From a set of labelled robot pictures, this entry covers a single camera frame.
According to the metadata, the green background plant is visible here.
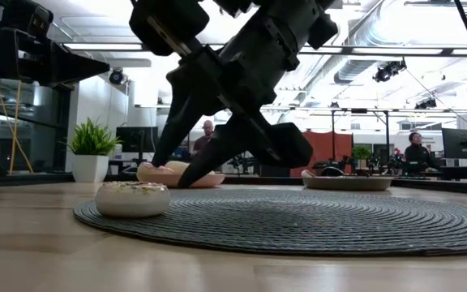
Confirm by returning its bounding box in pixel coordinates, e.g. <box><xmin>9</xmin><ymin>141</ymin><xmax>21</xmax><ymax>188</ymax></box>
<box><xmin>352</xmin><ymin>145</ymin><xmax>372</xmax><ymax>170</ymax></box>

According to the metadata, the orange curtain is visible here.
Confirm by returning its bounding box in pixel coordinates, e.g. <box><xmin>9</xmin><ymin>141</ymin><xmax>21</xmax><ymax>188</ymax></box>
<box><xmin>302</xmin><ymin>130</ymin><xmax>354</xmax><ymax>178</ymax></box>

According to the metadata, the large pink frosted donut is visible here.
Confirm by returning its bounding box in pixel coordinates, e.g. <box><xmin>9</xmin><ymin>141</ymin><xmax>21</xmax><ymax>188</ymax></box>
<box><xmin>138</xmin><ymin>161</ymin><xmax>165</xmax><ymax>175</ymax></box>

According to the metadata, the yellow extension cable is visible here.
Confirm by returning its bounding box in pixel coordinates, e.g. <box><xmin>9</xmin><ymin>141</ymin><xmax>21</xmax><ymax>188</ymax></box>
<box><xmin>0</xmin><ymin>79</ymin><xmax>35</xmax><ymax>174</ymax></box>
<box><xmin>9</xmin><ymin>79</ymin><xmax>22</xmax><ymax>174</ymax></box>

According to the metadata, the person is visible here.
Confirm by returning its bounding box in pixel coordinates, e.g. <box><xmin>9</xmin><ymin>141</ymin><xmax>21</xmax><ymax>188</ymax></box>
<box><xmin>403</xmin><ymin>131</ymin><xmax>441</xmax><ymax>172</ymax></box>
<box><xmin>192</xmin><ymin>119</ymin><xmax>216</xmax><ymax>157</ymax></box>

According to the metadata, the small white sprinkled donut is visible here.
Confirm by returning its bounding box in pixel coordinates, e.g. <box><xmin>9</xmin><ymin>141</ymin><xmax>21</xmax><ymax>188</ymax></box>
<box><xmin>94</xmin><ymin>180</ymin><xmax>172</xmax><ymax>219</ymax></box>

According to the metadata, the round grey woven placemat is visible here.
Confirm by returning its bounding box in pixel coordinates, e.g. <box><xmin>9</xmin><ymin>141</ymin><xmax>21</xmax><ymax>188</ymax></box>
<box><xmin>73</xmin><ymin>187</ymin><xmax>467</xmax><ymax>258</ymax></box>

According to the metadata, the round black ceiling camera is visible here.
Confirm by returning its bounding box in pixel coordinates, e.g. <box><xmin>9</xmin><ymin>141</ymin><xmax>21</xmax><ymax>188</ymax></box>
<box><xmin>108</xmin><ymin>67</ymin><xmax>125</xmax><ymax>86</ymax></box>

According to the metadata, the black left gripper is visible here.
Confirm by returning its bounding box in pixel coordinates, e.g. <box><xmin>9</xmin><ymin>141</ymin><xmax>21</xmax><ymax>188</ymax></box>
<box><xmin>0</xmin><ymin>0</ymin><xmax>111</xmax><ymax>88</ymax></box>

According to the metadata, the pink plate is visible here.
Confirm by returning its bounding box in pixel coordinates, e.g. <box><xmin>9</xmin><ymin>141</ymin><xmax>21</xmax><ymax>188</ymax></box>
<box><xmin>135</xmin><ymin>161</ymin><xmax>226</xmax><ymax>189</ymax></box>

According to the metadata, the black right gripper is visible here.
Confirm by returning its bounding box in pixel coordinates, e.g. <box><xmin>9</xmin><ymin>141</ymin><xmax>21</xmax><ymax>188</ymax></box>
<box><xmin>130</xmin><ymin>0</ymin><xmax>314</xmax><ymax>189</ymax></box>

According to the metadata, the black ceiling spotlight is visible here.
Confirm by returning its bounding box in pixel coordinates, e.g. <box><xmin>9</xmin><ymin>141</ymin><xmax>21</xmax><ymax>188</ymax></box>
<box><xmin>372</xmin><ymin>59</ymin><xmax>407</xmax><ymax>84</ymax></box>

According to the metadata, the green plant in white pot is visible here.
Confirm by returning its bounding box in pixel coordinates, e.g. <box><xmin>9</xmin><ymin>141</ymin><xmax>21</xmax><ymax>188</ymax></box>
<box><xmin>67</xmin><ymin>117</ymin><xmax>122</xmax><ymax>183</ymax></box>

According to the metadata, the dark grey round pan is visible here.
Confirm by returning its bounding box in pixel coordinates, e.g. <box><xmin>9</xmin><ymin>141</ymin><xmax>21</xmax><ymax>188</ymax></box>
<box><xmin>301</xmin><ymin>174</ymin><xmax>393</xmax><ymax>192</ymax></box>

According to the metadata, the black computer monitor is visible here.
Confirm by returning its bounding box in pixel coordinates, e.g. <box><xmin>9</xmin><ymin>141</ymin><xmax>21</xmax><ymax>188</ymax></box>
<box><xmin>441</xmin><ymin>127</ymin><xmax>467</xmax><ymax>161</ymax></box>
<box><xmin>115</xmin><ymin>126</ymin><xmax>159</xmax><ymax>154</ymax></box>

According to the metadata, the large white glazed donut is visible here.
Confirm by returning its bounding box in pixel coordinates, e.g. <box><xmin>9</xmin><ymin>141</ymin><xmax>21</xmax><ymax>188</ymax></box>
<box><xmin>164</xmin><ymin>160</ymin><xmax>216</xmax><ymax>176</ymax></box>

